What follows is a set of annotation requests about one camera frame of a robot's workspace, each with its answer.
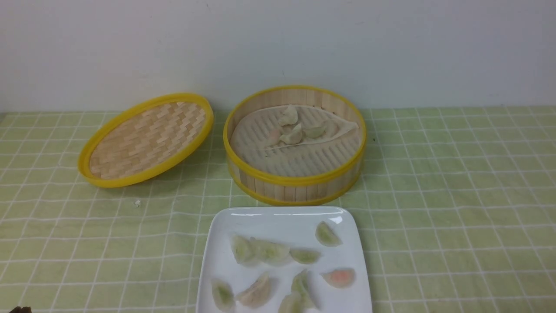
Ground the pink dumpling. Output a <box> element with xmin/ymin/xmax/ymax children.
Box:
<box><xmin>266</xmin><ymin>128</ymin><xmax>282</xmax><ymax>147</ymax></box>

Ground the pale white dumpling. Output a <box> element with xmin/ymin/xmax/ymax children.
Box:
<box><xmin>321</xmin><ymin>119</ymin><xmax>339</xmax><ymax>137</ymax></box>

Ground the green dumpling plate top right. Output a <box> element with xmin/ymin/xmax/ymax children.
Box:
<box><xmin>314</xmin><ymin>221</ymin><xmax>342</xmax><ymax>247</ymax></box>

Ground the pale green dumpling plate middle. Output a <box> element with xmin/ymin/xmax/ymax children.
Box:
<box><xmin>250</xmin><ymin>237</ymin><xmax>290</xmax><ymax>266</ymax></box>

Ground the small green dumpling plate centre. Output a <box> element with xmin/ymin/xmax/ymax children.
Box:
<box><xmin>289</xmin><ymin>248</ymin><xmax>321</xmax><ymax>265</ymax></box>

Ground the white square plate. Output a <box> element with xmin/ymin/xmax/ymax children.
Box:
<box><xmin>196</xmin><ymin>206</ymin><xmax>373</xmax><ymax>313</ymax></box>

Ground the pink dumpling plate right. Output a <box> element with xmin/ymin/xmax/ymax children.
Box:
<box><xmin>321</xmin><ymin>268</ymin><xmax>356</xmax><ymax>289</ymax></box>

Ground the pinkish white dumpling plate bottom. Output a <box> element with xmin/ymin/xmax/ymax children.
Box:
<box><xmin>235</xmin><ymin>272</ymin><xmax>271</xmax><ymax>309</ymax></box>

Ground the green dumpling plate lower centre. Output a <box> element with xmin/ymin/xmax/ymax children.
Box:
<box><xmin>291</xmin><ymin>269</ymin><xmax>318</xmax><ymax>309</ymax></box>

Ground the green dumpling plate bottom edge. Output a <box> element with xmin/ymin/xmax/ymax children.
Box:
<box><xmin>278</xmin><ymin>292</ymin><xmax>303</xmax><ymax>313</ymax></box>

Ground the green dumpling plate bottom left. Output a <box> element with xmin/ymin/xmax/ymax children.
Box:
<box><xmin>211</xmin><ymin>279</ymin><xmax>235</xmax><ymax>313</ymax></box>

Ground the white dumpling centre steamer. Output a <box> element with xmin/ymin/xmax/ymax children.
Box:
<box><xmin>279</xmin><ymin>123</ymin><xmax>304</xmax><ymax>145</ymax></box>

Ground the white dumpling steamer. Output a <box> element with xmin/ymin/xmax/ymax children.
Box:
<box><xmin>278</xmin><ymin>105</ymin><xmax>298</xmax><ymax>127</ymax></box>
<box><xmin>279</xmin><ymin>123</ymin><xmax>304</xmax><ymax>145</ymax></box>

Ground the yellow rimmed bamboo steamer basket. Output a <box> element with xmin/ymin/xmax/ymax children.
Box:
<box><xmin>224</xmin><ymin>86</ymin><xmax>367</xmax><ymax>206</ymax></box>

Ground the white dumpling top steamer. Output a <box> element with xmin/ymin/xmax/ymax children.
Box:
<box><xmin>278</xmin><ymin>105</ymin><xmax>298</xmax><ymax>127</ymax></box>

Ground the pale green dumpling steamer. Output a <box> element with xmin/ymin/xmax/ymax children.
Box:
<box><xmin>303</xmin><ymin>126</ymin><xmax>326</xmax><ymax>139</ymax></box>

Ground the yellow rimmed bamboo steamer lid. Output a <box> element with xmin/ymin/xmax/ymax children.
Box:
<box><xmin>77</xmin><ymin>93</ymin><xmax>214</xmax><ymax>188</ymax></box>

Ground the green checkered tablecloth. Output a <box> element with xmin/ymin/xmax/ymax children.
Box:
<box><xmin>0</xmin><ymin>107</ymin><xmax>556</xmax><ymax>313</ymax></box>

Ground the dark object bottom left corner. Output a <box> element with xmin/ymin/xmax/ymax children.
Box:
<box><xmin>9</xmin><ymin>306</ymin><xmax>32</xmax><ymax>313</ymax></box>

